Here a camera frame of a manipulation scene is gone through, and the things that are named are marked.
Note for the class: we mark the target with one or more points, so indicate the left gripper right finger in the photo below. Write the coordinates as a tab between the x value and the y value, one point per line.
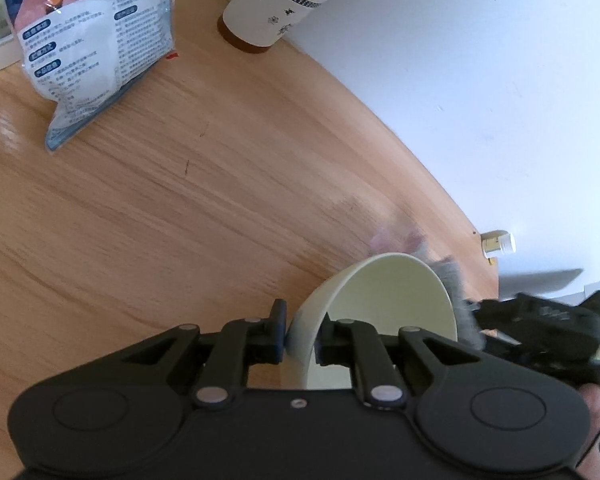
357	346

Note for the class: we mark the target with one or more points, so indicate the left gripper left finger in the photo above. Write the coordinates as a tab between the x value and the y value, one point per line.
227	356

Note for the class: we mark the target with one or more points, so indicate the pale yellow bowl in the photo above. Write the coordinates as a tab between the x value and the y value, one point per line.
388	291

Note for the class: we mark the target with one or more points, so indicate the grey and pink cloth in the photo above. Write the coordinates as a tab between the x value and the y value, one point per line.
412	242

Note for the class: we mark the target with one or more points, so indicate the person's right hand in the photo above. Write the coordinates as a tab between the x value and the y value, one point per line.
589	466

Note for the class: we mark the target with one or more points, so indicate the small white pill bottle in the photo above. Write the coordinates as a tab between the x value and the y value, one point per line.
498	243

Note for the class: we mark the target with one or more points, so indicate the blue white plastic food bag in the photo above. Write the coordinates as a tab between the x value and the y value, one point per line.
85	54

